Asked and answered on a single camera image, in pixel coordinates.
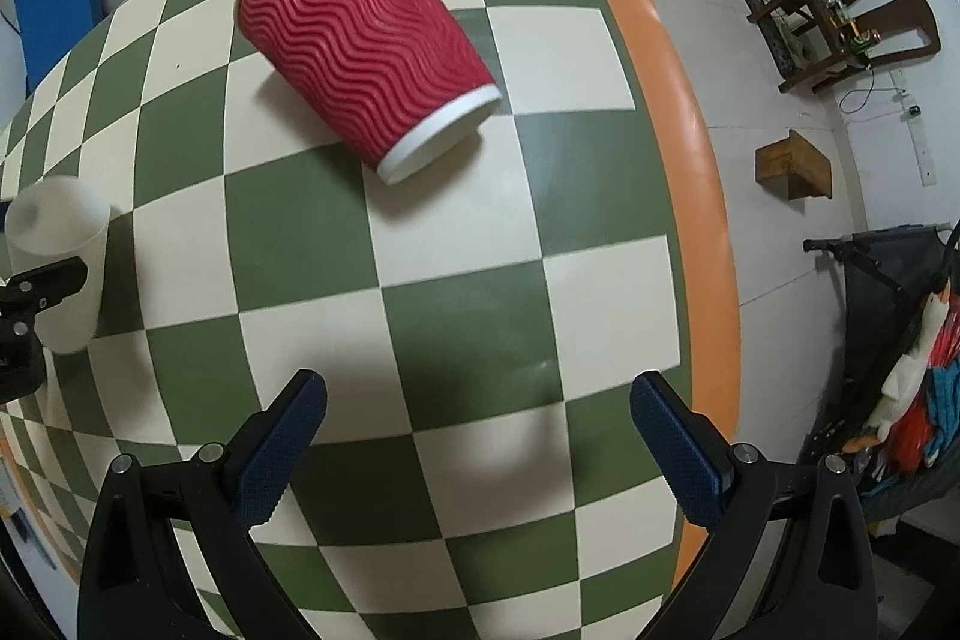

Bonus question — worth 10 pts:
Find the plain white paper cup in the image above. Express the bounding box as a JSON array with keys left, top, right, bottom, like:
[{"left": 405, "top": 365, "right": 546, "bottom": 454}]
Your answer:
[{"left": 3, "top": 175, "right": 110, "bottom": 356}]

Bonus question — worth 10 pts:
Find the checkered green cream tablecloth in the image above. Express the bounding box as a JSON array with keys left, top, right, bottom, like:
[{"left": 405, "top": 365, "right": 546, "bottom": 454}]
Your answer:
[{"left": 2, "top": 0, "right": 732, "bottom": 638}]

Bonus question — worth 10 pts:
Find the red blue clothes pile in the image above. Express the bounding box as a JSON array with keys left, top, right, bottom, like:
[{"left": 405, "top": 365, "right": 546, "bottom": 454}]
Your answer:
[{"left": 885, "top": 302, "right": 958, "bottom": 476}]

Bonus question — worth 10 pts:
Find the small wooden stool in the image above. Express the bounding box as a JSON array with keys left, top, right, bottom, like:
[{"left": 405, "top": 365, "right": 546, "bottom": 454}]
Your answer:
[{"left": 755, "top": 130, "right": 833, "bottom": 202}]

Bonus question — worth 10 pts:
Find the white goose plush toy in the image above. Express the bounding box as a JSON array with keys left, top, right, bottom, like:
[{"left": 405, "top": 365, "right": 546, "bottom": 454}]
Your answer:
[{"left": 841, "top": 284, "right": 952, "bottom": 455}]

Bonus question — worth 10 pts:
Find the dark wooden chair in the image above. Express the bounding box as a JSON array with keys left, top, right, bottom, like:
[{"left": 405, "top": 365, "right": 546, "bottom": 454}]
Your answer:
[{"left": 743, "top": 0, "right": 942, "bottom": 94}]

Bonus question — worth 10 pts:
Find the red ripple paper cup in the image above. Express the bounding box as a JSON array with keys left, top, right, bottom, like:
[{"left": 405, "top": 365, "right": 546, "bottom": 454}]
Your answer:
[{"left": 235, "top": 0, "right": 503, "bottom": 185}]

